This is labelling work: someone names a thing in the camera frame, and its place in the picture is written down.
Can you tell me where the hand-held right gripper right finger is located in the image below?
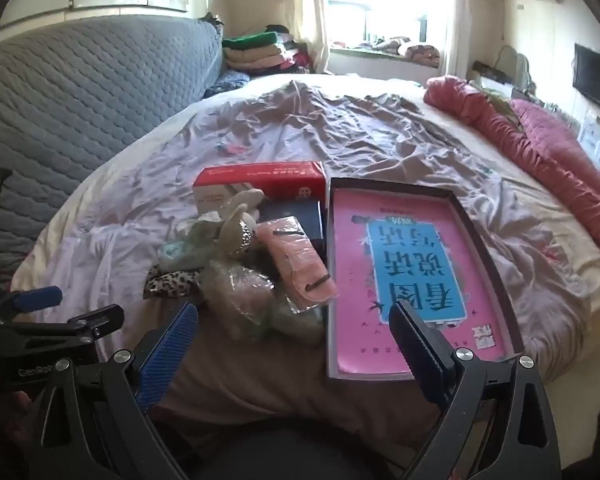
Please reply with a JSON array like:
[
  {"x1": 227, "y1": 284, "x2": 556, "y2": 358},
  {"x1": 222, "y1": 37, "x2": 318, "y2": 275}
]
[{"x1": 387, "y1": 299, "x2": 563, "y2": 480}]

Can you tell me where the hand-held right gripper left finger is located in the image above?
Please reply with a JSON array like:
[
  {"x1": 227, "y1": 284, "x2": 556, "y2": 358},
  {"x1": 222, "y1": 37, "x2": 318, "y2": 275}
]
[{"x1": 25, "y1": 301, "x2": 201, "y2": 480}]

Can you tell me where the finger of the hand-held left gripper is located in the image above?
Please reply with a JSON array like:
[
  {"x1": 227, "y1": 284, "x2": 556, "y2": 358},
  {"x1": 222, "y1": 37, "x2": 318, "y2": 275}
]
[
  {"x1": 0, "y1": 304, "x2": 126, "y2": 357},
  {"x1": 0, "y1": 285, "x2": 64, "y2": 333}
]

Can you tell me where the leopard print scrunchie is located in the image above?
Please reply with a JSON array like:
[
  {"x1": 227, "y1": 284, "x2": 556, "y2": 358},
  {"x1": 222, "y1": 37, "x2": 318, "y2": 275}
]
[{"x1": 144, "y1": 266, "x2": 201, "y2": 302}]

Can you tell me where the plastic-wrapped beige roll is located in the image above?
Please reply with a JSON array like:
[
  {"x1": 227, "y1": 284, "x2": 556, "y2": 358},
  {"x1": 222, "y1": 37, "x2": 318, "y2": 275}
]
[{"x1": 200, "y1": 257, "x2": 276, "y2": 341}]

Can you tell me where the green tissue pack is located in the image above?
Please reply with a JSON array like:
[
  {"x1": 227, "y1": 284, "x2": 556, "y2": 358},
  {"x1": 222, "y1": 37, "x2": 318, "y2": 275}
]
[
  {"x1": 157, "y1": 241, "x2": 208, "y2": 273},
  {"x1": 177, "y1": 211, "x2": 227, "y2": 251}
]

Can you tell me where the plastic-wrapped green sponge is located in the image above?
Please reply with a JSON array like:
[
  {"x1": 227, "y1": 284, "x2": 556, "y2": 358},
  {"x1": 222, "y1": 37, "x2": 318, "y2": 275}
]
[{"x1": 260, "y1": 290, "x2": 326, "y2": 346}]

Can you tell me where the cream plush bunny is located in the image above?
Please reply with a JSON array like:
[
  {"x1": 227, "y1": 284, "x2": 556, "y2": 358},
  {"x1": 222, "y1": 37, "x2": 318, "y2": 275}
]
[{"x1": 215, "y1": 189, "x2": 266, "y2": 271}]

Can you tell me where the pink sock packet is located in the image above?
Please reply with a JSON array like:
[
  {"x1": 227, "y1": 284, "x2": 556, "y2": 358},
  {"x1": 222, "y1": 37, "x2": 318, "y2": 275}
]
[{"x1": 256, "y1": 216, "x2": 338, "y2": 313}]

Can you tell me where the shallow dark cardboard tray box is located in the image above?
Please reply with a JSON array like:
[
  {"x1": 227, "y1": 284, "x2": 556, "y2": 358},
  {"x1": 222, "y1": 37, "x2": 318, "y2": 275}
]
[{"x1": 325, "y1": 176, "x2": 526, "y2": 382}]

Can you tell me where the pink book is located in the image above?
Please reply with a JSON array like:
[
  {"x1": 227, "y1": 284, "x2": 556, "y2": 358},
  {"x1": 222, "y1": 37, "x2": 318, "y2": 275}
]
[{"x1": 332, "y1": 190, "x2": 511, "y2": 376}]

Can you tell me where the red and white tissue box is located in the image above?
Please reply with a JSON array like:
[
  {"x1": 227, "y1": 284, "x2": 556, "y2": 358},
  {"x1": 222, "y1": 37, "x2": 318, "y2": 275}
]
[{"x1": 192, "y1": 161, "x2": 327, "y2": 221}]

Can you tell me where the grey quilted bed headboard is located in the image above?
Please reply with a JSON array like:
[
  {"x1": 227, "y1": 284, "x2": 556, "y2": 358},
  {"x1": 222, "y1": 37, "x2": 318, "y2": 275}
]
[{"x1": 0, "y1": 14, "x2": 226, "y2": 291}]

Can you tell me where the pink quilt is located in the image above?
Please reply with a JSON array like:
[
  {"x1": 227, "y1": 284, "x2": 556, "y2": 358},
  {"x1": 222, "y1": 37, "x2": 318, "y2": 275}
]
[{"x1": 424, "y1": 75, "x2": 600, "y2": 277}]

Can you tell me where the dark patterned pillow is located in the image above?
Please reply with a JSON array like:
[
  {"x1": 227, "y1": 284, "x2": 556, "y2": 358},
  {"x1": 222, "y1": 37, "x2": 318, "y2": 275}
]
[{"x1": 203, "y1": 71, "x2": 251, "y2": 99}]

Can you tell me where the bedding pile on windowsill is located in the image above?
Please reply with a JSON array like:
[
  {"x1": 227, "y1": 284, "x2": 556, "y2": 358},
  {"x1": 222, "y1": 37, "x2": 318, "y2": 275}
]
[{"x1": 330, "y1": 35, "x2": 441, "y2": 66}]

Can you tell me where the white chair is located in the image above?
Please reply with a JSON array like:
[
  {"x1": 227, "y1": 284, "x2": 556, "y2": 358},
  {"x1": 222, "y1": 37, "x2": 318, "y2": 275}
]
[{"x1": 495, "y1": 44, "x2": 533, "y2": 92}]

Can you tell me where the stack of folded clothes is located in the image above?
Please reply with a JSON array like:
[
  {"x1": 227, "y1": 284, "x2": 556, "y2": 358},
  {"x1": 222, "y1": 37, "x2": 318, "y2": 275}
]
[{"x1": 222, "y1": 24, "x2": 313, "y2": 78}]

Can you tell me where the black flat television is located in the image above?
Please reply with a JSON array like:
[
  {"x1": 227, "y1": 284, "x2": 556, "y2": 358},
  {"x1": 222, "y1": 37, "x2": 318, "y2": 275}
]
[{"x1": 572, "y1": 43, "x2": 600, "y2": 122}]

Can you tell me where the window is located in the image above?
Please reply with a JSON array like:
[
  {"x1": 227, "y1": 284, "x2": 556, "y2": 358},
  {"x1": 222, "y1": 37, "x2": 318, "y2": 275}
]
[{"x1": 325, "y1": 0, "x2": 456, "y2": 46}]

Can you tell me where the cream curtain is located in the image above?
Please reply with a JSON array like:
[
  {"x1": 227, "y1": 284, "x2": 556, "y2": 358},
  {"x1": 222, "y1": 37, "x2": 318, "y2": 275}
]
[{"x1": 280, "y1": 0, "x2": 331, "y2": 75}]

